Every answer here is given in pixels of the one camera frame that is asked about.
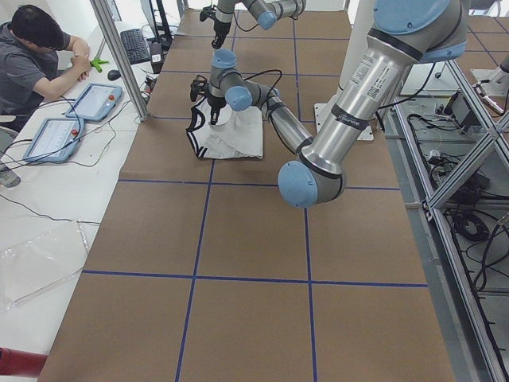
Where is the seated person grey shirt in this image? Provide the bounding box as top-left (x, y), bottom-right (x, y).
top-left (1, 5), bottom-right (91, 132)

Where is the black computer mouse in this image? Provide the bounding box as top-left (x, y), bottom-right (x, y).
top-left (107, 69), bottom-right (121, 81)

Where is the aluminium frame railing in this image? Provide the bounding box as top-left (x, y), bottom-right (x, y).
top-left (387, 61), bottom-right (508, 381)

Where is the aluminium frame post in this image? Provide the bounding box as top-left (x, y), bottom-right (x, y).
top-left (90, 0), bottom-right (149, 122)

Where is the blue teach pendant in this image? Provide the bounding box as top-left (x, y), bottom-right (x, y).
top-left (64, 83), bottom-right (123, 122)
top-left (22, 117), bottom-right (85, 163)

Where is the upper blue teach pendant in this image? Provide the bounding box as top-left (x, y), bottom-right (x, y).
top-left (64, 83), bottom-right (123, 122)

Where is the red cylinder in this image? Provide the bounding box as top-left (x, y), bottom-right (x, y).
top-left (1, 348), bottom-right (48, 378)

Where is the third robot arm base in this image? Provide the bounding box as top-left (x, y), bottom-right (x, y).
top-left (471, 56), bottom-right (508, 97)

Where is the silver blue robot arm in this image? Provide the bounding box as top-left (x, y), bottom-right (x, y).
top-left (200, 0), bottom-right (306, 50)
top-left (191, 0), bottom-right (470, 208)

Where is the clear plastic bag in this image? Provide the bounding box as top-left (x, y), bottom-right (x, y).
top-left (1, 222), bottom-right (89, 313)

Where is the black computer keyboard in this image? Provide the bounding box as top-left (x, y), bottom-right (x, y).
top-left (120, 29), bottom-right (150, 64)

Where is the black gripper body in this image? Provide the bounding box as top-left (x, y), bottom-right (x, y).
top-left (190, 75), bottom-right (227, 115)
top-left (200, 5), bottom-right (231, 42)

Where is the green plastic clamp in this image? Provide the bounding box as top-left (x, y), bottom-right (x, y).
top-left (90, 57), bottom-right (110, 73)

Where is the lower blue teach pendant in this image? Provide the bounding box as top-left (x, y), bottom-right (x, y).
top-left (22, 117), bottom-right (85, 163)

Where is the grey cartoon print t-shirt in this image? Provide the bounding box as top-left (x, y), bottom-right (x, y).
top-left (186, 99), bottom-right (263, 159)

